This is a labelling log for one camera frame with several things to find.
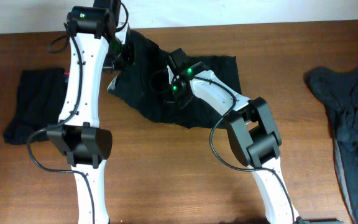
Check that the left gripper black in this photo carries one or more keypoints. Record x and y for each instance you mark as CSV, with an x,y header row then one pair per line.
x,y
129,59

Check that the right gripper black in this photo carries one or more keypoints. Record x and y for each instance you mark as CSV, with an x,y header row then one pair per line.
x,y
171,99

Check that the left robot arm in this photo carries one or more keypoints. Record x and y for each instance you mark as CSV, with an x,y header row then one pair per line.
x,y
98,41

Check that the dark grey clothes pile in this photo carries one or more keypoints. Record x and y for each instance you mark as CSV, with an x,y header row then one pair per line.
x,y
338,92

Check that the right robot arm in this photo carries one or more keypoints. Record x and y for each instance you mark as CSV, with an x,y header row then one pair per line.
x,y
252,133

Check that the dark green shorts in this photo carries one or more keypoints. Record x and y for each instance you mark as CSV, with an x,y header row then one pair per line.
x,y
143,85

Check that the folded black shorts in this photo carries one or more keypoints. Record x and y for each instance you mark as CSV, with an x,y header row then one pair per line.
x,y
40,98

